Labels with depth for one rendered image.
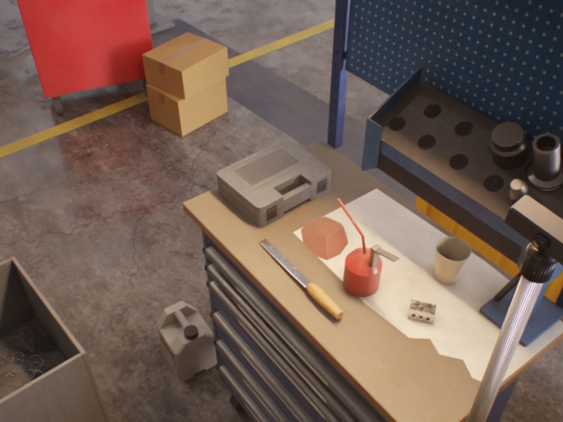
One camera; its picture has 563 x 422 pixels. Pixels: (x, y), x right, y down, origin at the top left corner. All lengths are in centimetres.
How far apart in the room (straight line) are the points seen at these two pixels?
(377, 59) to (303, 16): 350
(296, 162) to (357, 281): 45
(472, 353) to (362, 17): 86
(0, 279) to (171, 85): 170
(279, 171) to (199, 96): 201
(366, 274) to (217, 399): 116
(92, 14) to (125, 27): 21
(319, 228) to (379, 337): 35
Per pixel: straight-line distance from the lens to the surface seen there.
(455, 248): 152
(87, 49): 386
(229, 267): 164
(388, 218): 166
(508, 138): 130
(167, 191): 328
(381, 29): 161
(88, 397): 207
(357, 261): 140
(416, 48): 154
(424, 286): 151
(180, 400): 243
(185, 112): 362
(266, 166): 170
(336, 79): 178
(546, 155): 123
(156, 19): 507
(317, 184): 168
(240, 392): 207
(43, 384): 192
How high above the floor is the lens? 205
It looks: 41 degrees down
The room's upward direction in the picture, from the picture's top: straight up
